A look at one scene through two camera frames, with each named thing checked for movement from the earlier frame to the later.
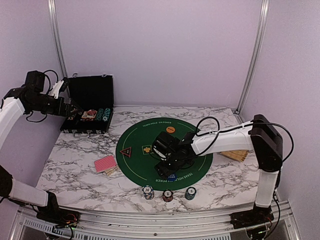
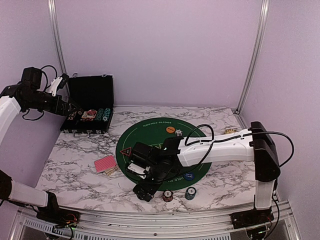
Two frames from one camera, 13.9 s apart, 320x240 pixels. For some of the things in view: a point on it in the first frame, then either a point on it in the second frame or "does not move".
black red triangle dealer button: (126, 151) does not move
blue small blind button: (172, 177) to (189, 176)
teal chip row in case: (106, 115) does not move
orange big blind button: (170, 129) does not move
